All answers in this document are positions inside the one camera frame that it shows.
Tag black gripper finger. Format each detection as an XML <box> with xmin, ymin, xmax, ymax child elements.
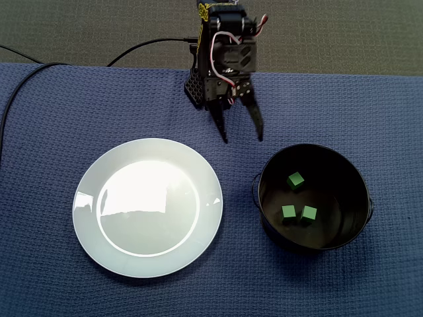
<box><xmin>207</xmin><ymin>98</ymin><xmax>229</xmax><ymax>145</ymax></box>
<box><xmin>236</xmin><ymin>81</ymin><xmax>264</xmax><ymax>143</ymax></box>

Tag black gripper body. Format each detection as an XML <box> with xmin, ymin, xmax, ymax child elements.
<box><xmin>203</xmin><ymin>36</ymin><xmax>258</xmax><ymax>102</ymax></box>

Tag green cube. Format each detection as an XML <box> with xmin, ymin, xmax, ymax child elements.
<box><xmin>281</xmin><ymin>205</ymin><xmax>297</xmax><ymax>225</ymax></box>
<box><xmin>286</xmin><ymin>172</ymin><xmax>305</xmax><ymax>191</ymax></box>
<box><xmin>299</xmin><ymin>205</ymin><xmax>318</xmax><ymax>227</ymax></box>

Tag black lattice robot base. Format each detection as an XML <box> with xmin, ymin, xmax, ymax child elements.
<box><xmin>184</xmin><ymin>42</ymin><xmax>208</xmax><ymax>110</ymax></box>

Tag white round plate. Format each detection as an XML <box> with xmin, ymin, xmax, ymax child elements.
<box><xmin>71</xmin><ymin>137</ymin><xmax>224</xmax><ymax>279</ymax></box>

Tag black metal bucket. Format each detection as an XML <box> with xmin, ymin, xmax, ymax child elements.
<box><xmin>251</xmin><ymin>143</ymin><xmax>375</xmax><ymax>254</ymax></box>

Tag blue waffle cloth mat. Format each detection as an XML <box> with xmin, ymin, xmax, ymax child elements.
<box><xmin>0</xmin><ymin>62</ymin><xmax>423</xmax><ymax>317</ymax></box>

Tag red white servo wire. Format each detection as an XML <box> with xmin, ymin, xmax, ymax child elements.
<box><xmin>210</xmin><ymin>31</ymin><xmax>242</xmax><ymax>100</ymax></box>
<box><xmin>254</xmin><ymin>13</ymin><xmax>269</xmax><ymax>38</ymax></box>

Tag black cable with plug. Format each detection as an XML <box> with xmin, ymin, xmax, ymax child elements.
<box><xmin>106</xmin><ymin>36</ymin><xmax>200</xmax><ymax>68</ymax></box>

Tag thick black cable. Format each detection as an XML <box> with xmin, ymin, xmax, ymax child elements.
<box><xmin>0</xmin><ymin>61</ymin><xmax>69</xmax><ymax>148</ymax></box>

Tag thin black cable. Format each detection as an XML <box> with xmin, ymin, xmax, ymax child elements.
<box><xmin>0</xmin><ymin>44</ymin><xmax>43</xmax><ymax>63</ymax></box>

